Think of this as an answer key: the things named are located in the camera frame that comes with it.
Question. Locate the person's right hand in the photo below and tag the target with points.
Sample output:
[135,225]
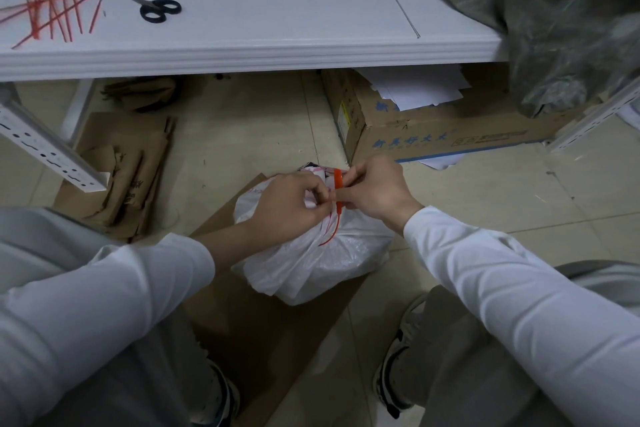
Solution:
[382,191]

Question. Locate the person's left hand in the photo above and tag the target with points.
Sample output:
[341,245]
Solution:
[280,209]

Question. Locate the person's right thumb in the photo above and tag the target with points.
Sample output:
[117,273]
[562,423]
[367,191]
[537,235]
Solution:
[346,202]

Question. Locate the person's left thumb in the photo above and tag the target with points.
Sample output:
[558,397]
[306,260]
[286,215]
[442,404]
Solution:
[320,206]

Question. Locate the red plastic seal tie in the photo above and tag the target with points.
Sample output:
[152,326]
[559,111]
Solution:
[339,177]

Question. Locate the white plastic bag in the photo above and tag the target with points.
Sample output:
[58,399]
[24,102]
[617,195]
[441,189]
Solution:
[320,266]

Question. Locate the person's left forearm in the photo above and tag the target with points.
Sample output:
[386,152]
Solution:
[100,301]

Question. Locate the person's right forearm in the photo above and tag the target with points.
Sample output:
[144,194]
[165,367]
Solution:
[525,306]

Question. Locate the white paper under box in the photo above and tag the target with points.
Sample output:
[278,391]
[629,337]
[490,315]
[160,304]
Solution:
[442,161]

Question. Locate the brown cardboard box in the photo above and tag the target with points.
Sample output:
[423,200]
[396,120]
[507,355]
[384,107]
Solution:
[450,129]

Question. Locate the white paper sheets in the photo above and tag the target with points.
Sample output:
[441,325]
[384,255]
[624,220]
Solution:
[415,84]

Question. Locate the flat brown cardboard sheet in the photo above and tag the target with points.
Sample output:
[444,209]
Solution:
[260,341]

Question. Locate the person's right shoe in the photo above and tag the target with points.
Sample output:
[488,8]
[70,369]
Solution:
[392,366]

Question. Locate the person's shoe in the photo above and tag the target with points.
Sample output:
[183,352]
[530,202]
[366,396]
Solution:
[220,399]
[392,366]

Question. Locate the person's right leg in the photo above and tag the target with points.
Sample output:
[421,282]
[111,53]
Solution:
[450,366]

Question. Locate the person's leg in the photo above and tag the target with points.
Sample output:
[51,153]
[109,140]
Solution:
[30,236]
[450,366]

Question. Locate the torn brown cardboard pieces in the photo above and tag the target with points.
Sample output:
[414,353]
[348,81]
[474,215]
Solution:
[125,176]

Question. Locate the crumpled brown paper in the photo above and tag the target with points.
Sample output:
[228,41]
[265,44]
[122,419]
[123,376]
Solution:
[142,91]

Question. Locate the person's left shoe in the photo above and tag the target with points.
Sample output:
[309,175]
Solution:
[220,399]

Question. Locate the white perforated metal upright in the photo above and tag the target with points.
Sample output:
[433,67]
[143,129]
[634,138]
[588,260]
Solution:
[45,146]
[595,116]

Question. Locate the grey plastic sack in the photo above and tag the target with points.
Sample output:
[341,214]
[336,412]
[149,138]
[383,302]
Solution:
[555,11]

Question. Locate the person's left leg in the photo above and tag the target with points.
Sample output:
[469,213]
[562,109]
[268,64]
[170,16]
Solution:
[30,236]

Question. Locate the short red cut strip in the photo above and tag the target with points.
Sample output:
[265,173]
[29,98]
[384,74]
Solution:
[95,15]

